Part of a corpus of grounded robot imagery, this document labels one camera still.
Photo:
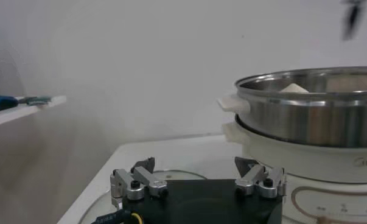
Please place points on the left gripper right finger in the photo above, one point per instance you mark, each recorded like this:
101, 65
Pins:
251, 178

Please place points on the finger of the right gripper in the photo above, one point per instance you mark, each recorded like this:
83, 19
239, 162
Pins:
352, 18

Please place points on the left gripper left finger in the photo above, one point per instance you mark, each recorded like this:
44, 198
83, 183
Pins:
149, 180

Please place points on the glass pot lid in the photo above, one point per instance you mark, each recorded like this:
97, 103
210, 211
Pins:
177, 175

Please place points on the white steamed baozi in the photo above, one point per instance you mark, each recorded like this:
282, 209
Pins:
294, 89

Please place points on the steel steamer basket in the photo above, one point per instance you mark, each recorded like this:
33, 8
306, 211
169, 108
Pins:
308, 121

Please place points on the white electric cooker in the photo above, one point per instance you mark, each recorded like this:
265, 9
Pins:
317, 164

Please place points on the white side table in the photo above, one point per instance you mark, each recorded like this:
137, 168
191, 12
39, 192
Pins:
25, 111

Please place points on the blue computer mouse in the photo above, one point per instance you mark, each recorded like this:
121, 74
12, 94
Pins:
0, 103

